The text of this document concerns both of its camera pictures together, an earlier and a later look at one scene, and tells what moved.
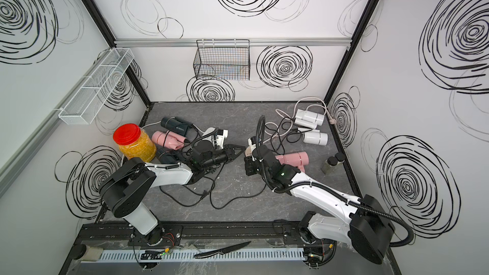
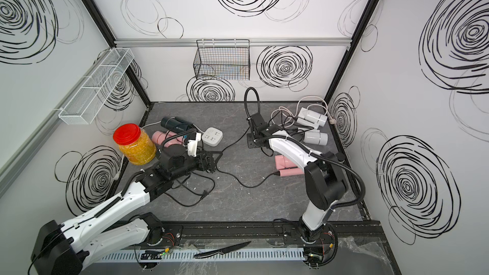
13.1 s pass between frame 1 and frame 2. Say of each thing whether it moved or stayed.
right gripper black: moved
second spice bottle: stayed
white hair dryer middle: stayed
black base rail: stayed
